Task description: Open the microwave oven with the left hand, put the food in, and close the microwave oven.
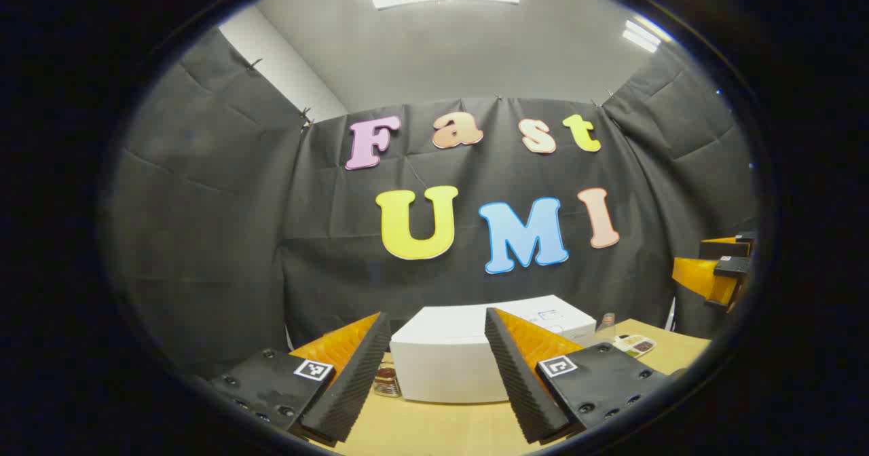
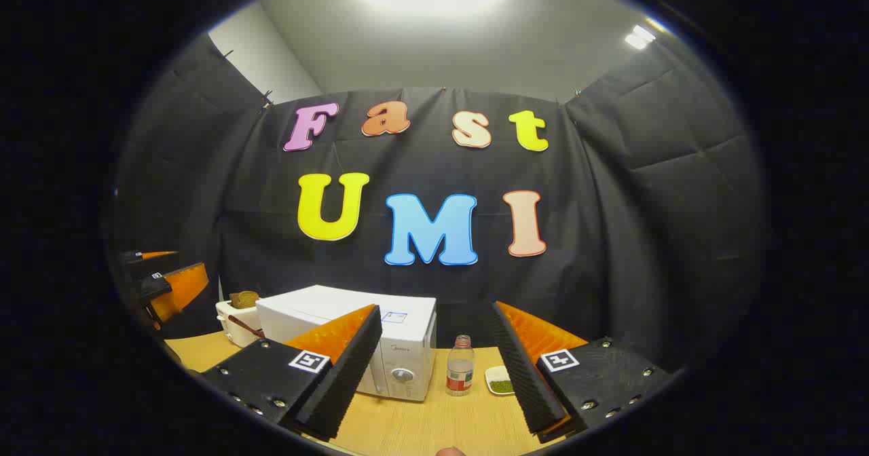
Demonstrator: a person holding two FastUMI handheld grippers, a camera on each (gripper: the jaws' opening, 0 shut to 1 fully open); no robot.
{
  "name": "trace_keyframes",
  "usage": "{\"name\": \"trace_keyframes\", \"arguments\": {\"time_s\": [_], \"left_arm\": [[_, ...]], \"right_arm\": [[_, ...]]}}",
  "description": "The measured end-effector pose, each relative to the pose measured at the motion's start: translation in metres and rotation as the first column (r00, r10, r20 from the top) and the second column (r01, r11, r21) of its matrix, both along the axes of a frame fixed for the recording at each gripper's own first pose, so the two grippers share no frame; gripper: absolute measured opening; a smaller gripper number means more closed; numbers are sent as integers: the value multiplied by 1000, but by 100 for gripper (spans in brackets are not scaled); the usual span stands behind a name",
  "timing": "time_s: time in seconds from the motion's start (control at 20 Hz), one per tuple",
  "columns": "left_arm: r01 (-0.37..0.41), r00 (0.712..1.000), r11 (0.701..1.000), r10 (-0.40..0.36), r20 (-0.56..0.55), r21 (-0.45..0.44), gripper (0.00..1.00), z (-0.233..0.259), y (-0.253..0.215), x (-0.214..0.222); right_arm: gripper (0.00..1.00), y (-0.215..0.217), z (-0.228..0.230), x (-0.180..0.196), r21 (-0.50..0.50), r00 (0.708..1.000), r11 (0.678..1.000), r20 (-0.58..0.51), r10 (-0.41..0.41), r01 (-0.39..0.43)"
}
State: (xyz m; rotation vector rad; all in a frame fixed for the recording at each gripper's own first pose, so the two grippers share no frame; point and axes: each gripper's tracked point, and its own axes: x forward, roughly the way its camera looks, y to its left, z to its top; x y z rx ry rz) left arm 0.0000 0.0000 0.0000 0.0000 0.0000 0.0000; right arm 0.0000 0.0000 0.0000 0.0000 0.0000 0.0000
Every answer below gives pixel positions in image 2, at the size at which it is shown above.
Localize white divided dish with beans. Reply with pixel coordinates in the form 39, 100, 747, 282
485, 365, 515, 396

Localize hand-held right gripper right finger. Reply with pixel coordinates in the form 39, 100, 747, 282
490, 301, 673, 443

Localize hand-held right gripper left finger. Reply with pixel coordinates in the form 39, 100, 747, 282
202, 303, 383, 442

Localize clear bottle with red label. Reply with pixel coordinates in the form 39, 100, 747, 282
446, 335, 475, 397

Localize white toaster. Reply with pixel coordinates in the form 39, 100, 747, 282
216, 299, 264, 348

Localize small ceiling light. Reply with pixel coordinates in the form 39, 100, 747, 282
625, 24, 657, 51

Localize white microwave oven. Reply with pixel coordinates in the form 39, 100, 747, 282
255, 285, 438, 402

